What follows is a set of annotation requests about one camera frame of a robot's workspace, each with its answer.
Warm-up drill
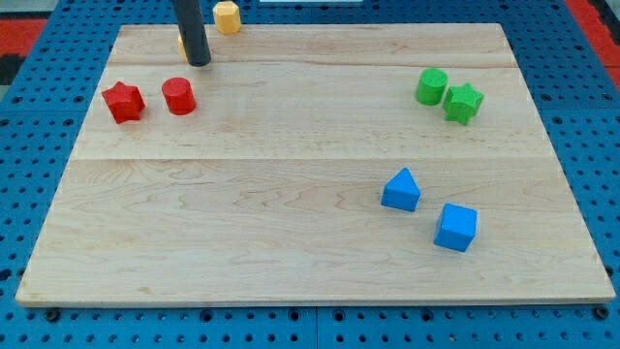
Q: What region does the green star block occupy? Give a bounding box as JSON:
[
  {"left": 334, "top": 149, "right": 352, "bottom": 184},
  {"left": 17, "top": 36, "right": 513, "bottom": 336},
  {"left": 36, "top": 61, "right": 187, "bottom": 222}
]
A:
[{"left": 443, "top": 83, "right": 484, "bottom": 126}]

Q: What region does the red star block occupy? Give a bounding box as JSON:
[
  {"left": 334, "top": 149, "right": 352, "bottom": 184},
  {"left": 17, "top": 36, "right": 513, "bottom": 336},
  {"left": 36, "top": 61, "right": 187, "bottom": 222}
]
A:
[{"left": 102, "top": 81, "right": 145, "bottom": 124}]

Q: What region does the light wooden board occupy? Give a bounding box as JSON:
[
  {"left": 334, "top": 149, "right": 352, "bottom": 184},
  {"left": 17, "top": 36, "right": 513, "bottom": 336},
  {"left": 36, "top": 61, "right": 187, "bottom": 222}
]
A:
[{"left": 15, "top": 23, "right": 616, "bottom": 308}]

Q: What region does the blue triangular prism block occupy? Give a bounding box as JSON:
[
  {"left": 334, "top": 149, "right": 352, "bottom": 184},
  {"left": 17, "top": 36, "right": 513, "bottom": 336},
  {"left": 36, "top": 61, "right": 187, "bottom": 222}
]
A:
[{"left": 381, "top": 168, "right": 421, "bottom": 211}]

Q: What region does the green cylinder block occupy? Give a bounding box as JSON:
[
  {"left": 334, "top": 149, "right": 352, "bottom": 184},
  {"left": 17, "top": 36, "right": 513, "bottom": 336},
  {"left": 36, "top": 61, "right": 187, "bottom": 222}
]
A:
[{"left": 415, "top": 68, "right": 449, "bottom": 106}]

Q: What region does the red cylinder block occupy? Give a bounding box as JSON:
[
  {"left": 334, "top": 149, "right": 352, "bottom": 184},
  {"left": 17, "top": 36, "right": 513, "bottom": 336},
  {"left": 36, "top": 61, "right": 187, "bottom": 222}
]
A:
[{"left": 162, "top": 77, "right": 196, "bottom": 115}]

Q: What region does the blue cube block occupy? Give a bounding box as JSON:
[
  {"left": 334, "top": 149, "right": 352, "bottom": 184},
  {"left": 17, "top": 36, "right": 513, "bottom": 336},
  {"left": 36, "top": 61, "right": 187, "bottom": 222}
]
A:
[{"left": 433, "top": 203, "right": 479, "bottom": 252}]

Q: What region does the yellow hexagonal block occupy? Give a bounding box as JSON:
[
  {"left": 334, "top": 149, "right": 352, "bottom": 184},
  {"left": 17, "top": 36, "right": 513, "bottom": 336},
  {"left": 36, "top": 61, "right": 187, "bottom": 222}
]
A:
[{"left": 212, "top": 1, "right": 241, "bottom": 35}]

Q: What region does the yellow block behind rod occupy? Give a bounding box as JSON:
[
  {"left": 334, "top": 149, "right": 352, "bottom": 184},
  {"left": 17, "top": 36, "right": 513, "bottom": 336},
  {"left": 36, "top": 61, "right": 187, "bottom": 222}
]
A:
[{"left": 177, "top": 34, "right": 188, "bottom": 62}]

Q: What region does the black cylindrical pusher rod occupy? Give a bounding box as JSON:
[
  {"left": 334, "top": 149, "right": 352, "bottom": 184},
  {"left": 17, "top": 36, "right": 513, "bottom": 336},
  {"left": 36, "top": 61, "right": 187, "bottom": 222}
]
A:
[{"left": 171, "top": 0, "right": 211, "bottom": 67}]

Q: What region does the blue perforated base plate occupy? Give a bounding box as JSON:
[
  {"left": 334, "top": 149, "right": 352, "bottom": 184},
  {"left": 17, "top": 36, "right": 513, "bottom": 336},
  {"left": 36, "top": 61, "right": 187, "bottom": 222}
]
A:
[{"left": 1, "top": 1, "right": 619, "bottom": 348}]

